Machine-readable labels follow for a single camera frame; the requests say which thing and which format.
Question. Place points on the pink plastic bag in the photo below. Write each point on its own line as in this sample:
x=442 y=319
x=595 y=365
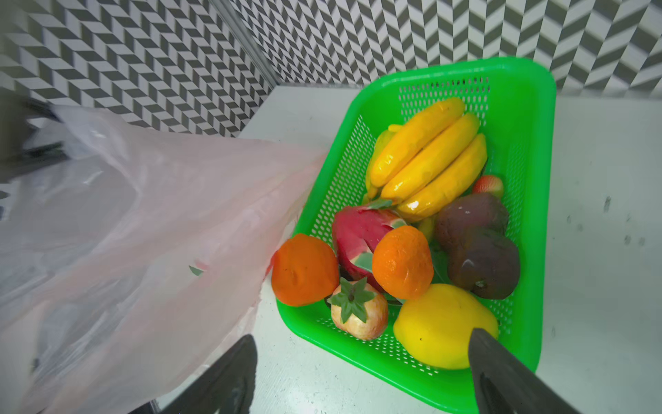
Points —
x=128 y=266

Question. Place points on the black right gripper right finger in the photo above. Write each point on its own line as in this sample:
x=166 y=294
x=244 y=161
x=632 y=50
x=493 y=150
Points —
x=504 y=385

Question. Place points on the dark purple fake fruit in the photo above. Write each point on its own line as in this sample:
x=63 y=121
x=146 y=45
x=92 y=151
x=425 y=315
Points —
x=480 y=209
x=485 y=263

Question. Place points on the aluminium corner post left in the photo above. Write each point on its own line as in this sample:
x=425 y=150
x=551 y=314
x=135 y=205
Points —
x=240 y=31

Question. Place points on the green plastic basket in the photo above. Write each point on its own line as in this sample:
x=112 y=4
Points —
x=514 y=99

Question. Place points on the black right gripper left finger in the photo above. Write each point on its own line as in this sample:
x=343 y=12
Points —
x=227 y=386

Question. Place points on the yellow fake banana bunch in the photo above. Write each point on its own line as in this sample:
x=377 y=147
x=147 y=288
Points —
x=425 y=164

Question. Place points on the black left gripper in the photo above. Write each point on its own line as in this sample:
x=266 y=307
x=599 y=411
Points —
x=16 y=158

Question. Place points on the yellow fake lemon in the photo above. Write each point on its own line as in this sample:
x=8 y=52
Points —
x=436 y=328

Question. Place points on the orange fake mandarin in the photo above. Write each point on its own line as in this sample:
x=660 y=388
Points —
x=304 y=271
x=402 y=263

